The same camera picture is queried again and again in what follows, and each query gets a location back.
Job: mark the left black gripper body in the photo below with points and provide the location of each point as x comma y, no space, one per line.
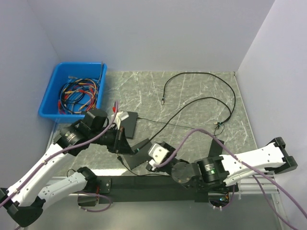
112,139

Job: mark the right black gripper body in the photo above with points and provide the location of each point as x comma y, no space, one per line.
166,167

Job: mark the black network switch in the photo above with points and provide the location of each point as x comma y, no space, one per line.
139,158
129,124

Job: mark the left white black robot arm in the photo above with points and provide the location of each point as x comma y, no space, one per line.
26,199

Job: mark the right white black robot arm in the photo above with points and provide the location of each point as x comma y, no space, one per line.
217,172

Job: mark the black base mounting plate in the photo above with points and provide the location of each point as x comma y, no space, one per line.
150,188

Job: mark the black power adapter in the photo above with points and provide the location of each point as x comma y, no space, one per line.
215,151

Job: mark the blue plastic bin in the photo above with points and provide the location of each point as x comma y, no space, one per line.
73,89

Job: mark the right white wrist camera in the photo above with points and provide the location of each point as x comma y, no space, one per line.
157,153

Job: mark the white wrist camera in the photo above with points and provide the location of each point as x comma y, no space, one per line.
119,117
157,153

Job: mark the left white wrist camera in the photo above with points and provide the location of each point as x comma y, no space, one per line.
119,117

